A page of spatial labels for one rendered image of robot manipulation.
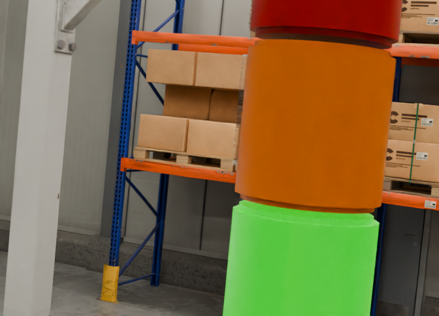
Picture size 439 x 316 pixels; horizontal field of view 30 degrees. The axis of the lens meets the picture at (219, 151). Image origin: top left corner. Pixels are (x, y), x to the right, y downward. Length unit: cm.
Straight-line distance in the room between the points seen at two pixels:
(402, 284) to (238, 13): 373
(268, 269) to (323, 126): 5
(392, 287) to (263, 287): 917
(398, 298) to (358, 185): 917
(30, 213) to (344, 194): 261
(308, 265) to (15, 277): 267
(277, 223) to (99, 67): 1072
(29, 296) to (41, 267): 11
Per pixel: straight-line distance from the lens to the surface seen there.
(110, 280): 924
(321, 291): 26
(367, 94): 26
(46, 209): 285
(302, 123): 26
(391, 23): 27
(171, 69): 890
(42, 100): 281
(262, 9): 27
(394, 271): 939
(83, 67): 1111
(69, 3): 282
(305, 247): 26
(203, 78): 873
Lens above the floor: 225
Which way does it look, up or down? 3 degrees down
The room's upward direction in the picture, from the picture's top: 5 degrees clockwise
